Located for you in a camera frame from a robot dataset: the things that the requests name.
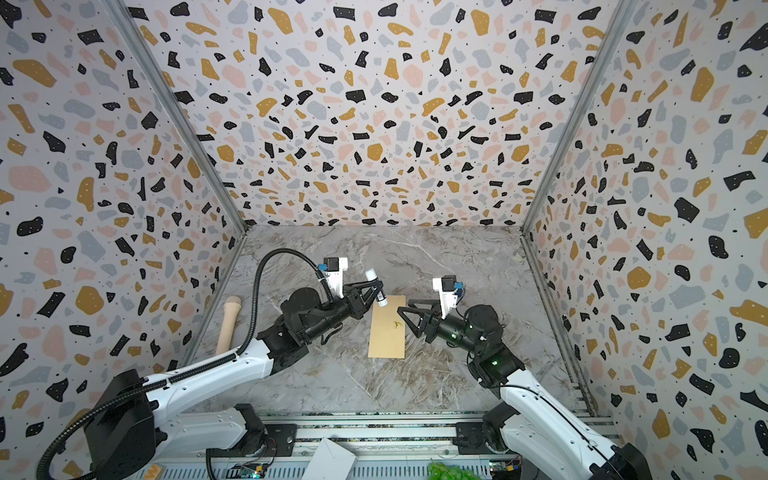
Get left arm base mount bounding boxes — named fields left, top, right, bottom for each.
left=206, top=424, right=298, bottom=458

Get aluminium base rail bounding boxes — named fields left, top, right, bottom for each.
left=116, top=410, right=628, bottom=480

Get black corrugated cable conduit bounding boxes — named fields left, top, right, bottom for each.
left=35, top=248, right=334, bottom=480

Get left aluminium corner post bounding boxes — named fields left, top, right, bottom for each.
left=102, top=1, right=247, bottom=235

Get wooden roller pin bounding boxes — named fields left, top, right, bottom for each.
left=216, top=296, right=242, bottom=355

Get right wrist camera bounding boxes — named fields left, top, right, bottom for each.
left=432, top=275, right=465, bottom=319

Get blue white glue stick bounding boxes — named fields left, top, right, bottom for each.
left=365, top=268, right=388, bottom=307

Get aluminium corner post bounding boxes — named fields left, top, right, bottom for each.
left=102, top=1, right=247, bottom=235
left=521, top=0, right=638, bottom=237

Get small circuit board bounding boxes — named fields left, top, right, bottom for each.
left=225, top=462, right=269, bottom=479

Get right circuit board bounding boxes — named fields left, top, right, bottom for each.
left=489, top=459, right=522, bottom=480

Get white paper sheet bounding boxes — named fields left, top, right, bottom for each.
left=302, top=438, right=357, bottom=480

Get green plastic object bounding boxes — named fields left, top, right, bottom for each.
left=427, top=462, right=480, bottom=480

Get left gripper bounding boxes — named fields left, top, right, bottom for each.
left=303, top=278, right=380, bottom=344

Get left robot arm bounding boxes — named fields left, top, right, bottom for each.
left=84, top=278, right=383, bottom=479

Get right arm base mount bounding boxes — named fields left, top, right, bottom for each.
left=453, top=420, right=533, bottom=455

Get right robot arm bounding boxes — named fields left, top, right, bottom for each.
left=397, top=300, right=651, bottom=479

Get right aluminium corner post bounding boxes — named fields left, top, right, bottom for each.
left=521, top=0, right=638, bottom=237

